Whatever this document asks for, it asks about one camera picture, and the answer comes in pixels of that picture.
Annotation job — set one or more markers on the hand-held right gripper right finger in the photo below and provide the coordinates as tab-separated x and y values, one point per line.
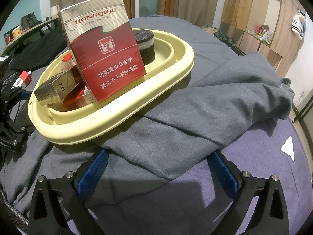
225	173

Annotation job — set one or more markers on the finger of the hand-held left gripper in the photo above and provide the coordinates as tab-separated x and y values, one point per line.
17	134
25	95

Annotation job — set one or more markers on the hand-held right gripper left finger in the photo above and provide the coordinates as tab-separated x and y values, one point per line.
94	173

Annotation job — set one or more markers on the red and silver cigarette box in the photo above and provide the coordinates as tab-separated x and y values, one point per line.
107	61

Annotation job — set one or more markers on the pale yellow plastic basin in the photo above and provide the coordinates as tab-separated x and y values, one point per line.
156	78

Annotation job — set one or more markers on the small red cigarette box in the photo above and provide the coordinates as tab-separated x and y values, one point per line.
25	78

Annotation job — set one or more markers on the gold cigarette box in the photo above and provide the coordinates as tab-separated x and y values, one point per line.
56	88

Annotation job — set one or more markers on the black cloth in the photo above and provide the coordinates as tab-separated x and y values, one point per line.
41	49

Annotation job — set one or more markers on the yellow tub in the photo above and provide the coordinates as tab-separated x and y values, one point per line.
16	31

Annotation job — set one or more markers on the dark curved desk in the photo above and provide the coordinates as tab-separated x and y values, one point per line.
24	33

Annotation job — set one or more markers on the red capped lighter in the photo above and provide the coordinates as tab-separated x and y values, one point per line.
66	62

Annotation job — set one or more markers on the black bag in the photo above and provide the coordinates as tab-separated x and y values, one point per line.
30	20

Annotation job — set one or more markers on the white paper scrap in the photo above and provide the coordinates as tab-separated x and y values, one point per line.
289	149

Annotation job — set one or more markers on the grey garment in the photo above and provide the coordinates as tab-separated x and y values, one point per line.
195	102

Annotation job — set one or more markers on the black and grey sponge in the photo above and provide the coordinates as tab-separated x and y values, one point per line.
145	46

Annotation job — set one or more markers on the pile of shelf clutter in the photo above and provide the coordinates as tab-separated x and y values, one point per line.
262	33

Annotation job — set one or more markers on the wooden wardrobe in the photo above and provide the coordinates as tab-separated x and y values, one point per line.
264	12

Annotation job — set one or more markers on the white hanging bag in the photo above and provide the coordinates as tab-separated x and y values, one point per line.
298	24

